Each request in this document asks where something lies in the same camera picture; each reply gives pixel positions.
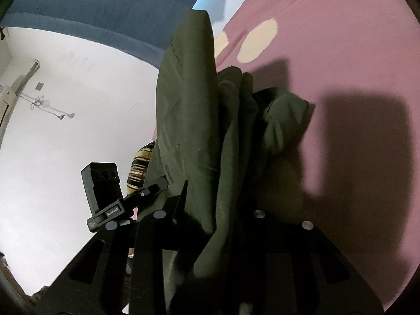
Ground grey wall pipe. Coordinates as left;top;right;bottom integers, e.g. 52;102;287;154
12;59;40;96

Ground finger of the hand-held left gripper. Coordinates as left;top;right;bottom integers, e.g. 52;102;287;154
122;176;169;208

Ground pink bed sheet cream spots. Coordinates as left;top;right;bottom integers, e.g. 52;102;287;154
213;0;420;315

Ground dark green pants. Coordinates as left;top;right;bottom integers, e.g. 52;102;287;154
128;9;312;315

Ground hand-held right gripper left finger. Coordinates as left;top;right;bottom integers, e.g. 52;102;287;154
34;180;189;315

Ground blue upholstered headboard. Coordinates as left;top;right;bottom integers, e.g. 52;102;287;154
0;0;224;68

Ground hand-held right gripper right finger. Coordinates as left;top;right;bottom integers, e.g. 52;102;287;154
234;207;385;315

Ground white door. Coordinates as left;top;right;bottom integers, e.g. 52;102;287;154
0;85;18;145

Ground person's left forearm striped sleeve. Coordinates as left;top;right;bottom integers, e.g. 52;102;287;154
127;141;156;195

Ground wall cable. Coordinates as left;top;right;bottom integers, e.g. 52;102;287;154
20;94;76;121

